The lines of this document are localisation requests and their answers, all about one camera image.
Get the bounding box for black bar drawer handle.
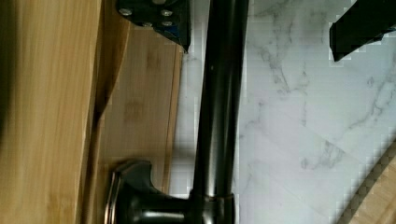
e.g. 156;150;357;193
104;0;249;224

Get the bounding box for wooden drawer cabinet box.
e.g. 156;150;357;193
0;0;132;224

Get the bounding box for wooden drawer front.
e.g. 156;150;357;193
80;18;183;224

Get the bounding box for bamboo cutting board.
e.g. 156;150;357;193
336;143;396;224

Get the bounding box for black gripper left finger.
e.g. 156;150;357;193
116;0;191;52

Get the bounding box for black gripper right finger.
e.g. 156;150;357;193
329;0;396;62

